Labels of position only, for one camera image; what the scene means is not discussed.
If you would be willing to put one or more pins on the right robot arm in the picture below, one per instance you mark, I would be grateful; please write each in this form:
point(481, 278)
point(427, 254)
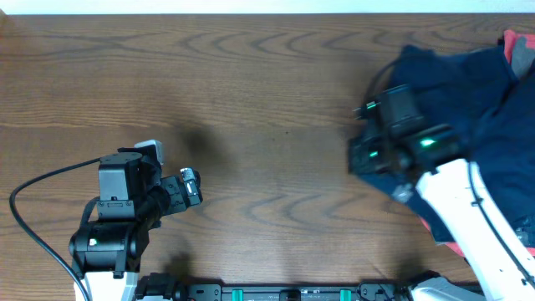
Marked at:
point(401, 143)

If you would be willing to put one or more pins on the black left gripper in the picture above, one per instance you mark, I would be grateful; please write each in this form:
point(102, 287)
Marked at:
point(180, 192)

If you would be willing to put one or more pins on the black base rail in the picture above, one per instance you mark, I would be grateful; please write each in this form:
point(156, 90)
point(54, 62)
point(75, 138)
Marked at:
point(288, 292)

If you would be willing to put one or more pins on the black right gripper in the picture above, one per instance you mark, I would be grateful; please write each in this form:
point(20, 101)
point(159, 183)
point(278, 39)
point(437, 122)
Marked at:
point(359, 162)

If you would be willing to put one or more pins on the navy blue folded shirt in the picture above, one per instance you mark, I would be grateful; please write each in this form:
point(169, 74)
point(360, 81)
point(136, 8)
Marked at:
point(493, 114)

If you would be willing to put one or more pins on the navy blue trousers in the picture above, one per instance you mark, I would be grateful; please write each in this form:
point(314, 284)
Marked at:
point(418, 68)

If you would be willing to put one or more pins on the red garment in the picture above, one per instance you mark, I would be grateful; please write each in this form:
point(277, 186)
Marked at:
point(509, 39)

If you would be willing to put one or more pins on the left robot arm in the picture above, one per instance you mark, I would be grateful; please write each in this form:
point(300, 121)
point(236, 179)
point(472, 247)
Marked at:
point(115, 228)

